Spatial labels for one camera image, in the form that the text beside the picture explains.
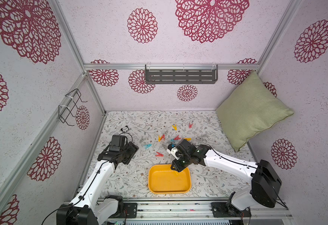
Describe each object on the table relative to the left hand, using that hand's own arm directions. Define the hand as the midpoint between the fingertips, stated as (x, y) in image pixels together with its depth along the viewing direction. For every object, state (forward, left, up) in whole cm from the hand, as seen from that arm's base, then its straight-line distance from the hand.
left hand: (136, 150), depth 83 cm
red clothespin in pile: (+17, -26, -13) cm, 34 cm away
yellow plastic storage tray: (-13, -16, -13) cm, 24 cm away
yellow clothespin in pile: (+16, -34, -14) cm, 40 cm away
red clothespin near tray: (+3, -13, -13) cm, 18 cm away
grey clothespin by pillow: (+37, -53, -14) cm, 66 cm away
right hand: (-8, -20, -3) cm, 22 cm away
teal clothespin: (+11, -4, -13) cm, 18 cm away
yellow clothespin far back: (+27, -25, -13) cm, 39 cm away
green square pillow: (+24, -70, +12) cm, 75 cm away
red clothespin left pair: (+19, -15, -13) cm, 28 cm away
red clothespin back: (+30, -37, -15) cm, 50 cm away
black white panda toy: (+24, +14, -11) cm, 30 cm away
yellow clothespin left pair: (+16, -13, -13) cm, 24 cm away
